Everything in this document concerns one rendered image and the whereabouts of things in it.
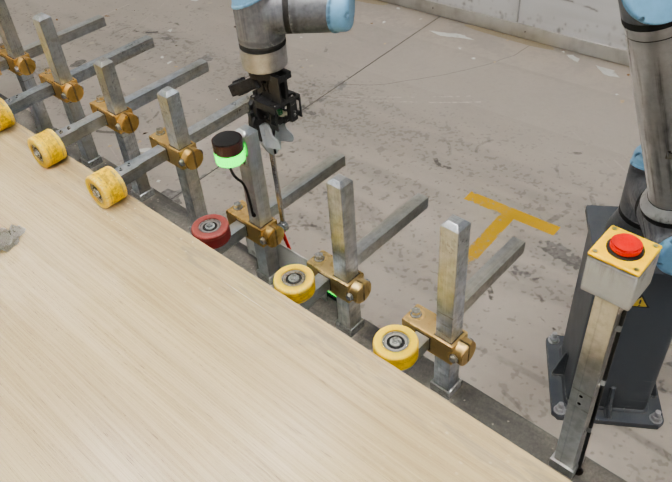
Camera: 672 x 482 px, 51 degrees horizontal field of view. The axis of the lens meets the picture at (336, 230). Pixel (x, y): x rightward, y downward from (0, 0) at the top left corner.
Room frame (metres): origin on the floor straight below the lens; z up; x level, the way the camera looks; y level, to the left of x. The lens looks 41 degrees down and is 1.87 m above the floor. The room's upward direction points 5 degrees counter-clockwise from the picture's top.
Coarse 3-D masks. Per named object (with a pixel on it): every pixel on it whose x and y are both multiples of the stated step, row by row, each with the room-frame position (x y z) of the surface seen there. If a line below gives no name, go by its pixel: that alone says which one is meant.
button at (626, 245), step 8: (616, 240) 0.67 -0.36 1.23; (624, 240) 0.67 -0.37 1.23; (632, 240) 0.66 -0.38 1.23; (640, 240) 0.67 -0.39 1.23; (616, 248) 0.65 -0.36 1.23; (624, 248) 0.65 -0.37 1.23; (632, 248) 0.65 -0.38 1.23; (640, 248) 0.65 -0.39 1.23; (624, 256) 0.64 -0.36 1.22; (632, 256) 0.64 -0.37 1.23
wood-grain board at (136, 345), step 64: (0, 192) 1.35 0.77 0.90; (64, 192) 1.33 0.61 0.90; (0, 256) 1.12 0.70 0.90; (64, 256) 1.10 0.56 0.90; (128, 256) 1.09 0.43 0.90; (192, 256) 1.07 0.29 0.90; (0, 320) 0.94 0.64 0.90; (64, 320) 0.92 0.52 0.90; (128, 320) 0.91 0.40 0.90; (192, 320) 0.90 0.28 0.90; (256, 320) 0.88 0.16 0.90; (320, 320) 0.87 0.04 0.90; (0, 384) 0.78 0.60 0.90; (64, 384) 0.77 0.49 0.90; (128, 384) 0.76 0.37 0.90; (192, 384) 0.75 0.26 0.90; (256, 384) 0.74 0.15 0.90; (320, 384) 0.73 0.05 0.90; (384, 384) 0.72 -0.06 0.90; (0, 448) 0.66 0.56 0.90; (64, 448) 0.65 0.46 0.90; (128, 448) 0.64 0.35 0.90; (192, 448) 0.63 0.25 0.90; (256, 448) 0.62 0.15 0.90; (320, 448) 0.61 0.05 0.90; (384, 448) 0.60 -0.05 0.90; (448, 448) 0.59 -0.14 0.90; (512, 448) 0.58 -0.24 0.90
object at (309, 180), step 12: (336, 156) 1.43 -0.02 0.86; (312, 168) 1.39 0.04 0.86; (324, 168) 1.39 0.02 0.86; (336, 168) 1.41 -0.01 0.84; (300, 180) 1.35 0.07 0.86; (312, 180) 1.35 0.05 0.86; (288, 192) 1.31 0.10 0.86; (300, 192) 1.32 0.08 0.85; (276, 204) 1.27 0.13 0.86; (288, 204) 1.29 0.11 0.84; (240, 228) 1.19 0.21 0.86
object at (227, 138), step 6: (222, 132) 1.19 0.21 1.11; (228, 132) 1.19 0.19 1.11; (234, 132) 1.19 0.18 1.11; (216, 138) 1.17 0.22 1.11; (222, 138) 1.17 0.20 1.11; (228, 138) 1.17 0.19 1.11; (234, 138) 1.17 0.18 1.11; (240, 138) 1.17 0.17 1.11; (216, 144) 1.15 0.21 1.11; (222, 144) 1.15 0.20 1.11; (228, 144) 1.15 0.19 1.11; (234, 144) 1.15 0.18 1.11; (234, 156) 1.14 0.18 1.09; (246, 156) 1.17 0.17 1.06; (246, 162) 1.18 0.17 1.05; (234, 174) 1.17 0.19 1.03; (240, 180) 1.17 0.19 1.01; (246, 192) 1.18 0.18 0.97; (252, 210) 1.18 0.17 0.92
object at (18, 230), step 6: (0, 228) 1.20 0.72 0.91; (12, 228) 1.19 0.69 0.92; (18, 228) 1.20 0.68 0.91; (24, 228) 1.20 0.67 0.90; (0, 234) 1.18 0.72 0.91; (6, 234) 1.17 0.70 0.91; (12, 234) 1.18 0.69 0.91; (18, 234) 1.18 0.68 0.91; (0, 240) 1.15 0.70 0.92; (6, 240) 1.16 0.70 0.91; (12, 240) 1.16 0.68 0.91; (18, 240) 1.16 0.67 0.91; (0, 246) 1.14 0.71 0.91; (6, 246) 1.14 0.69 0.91; (12, 246) 1.14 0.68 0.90
